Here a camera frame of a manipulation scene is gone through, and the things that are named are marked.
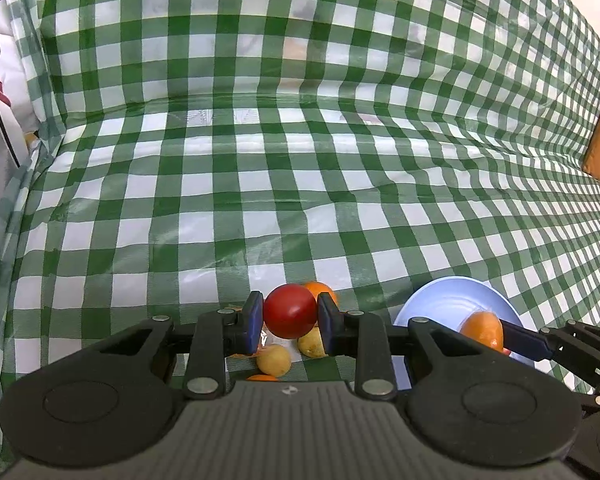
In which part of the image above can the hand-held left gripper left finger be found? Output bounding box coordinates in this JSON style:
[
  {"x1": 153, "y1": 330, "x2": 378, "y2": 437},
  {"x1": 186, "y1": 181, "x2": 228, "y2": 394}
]
[{"x1": 97, "y1": 290, "x2": 266, "y2": 401}]

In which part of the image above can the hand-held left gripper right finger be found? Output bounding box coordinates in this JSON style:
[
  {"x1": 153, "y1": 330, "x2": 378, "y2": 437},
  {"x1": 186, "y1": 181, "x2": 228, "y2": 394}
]
[{"x1": 317, "y1": 292, "x2": 463, "y2": 401}]

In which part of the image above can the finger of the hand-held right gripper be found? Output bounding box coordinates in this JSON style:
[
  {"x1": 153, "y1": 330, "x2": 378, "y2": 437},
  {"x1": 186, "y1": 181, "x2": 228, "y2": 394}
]
[{"x1": 501, "y1": 319, "x2": 600, "y2": 397}]

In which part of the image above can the yellow longan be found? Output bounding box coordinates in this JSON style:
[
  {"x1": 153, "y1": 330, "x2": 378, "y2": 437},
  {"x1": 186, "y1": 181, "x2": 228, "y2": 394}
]
[
  {"x1": 256, "y1": 344, "x2": 292, "y2": 377},
  {"x1": 297, "y1": 327, "x2": 327, "y2": 359}
]

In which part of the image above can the red tomato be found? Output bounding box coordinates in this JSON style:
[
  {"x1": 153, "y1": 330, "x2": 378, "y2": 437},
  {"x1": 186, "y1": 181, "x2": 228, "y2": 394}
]
[{"x1": 263, "y1": 284, "x2": 319, "y2": 340}]

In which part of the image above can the plastic-wrapped orange mandarin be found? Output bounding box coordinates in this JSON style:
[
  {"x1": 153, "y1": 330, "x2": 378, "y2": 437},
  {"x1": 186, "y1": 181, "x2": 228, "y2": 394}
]
[{"x1": 459, "y1": 311, "x2": 506, "y2": 353}]

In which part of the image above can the light blue plate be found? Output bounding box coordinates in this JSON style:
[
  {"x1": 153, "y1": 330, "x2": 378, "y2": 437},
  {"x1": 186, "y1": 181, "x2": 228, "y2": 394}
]
[{"x1": 394, "y1": 276, "x2": 526, "y2": 366}]

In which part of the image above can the green checkered tablecloth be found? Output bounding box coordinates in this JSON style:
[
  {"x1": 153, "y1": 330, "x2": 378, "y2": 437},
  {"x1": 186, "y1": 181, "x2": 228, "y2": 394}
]
[{"x1": 0, "y1": 0, "x2": 600, "y2": 471}]

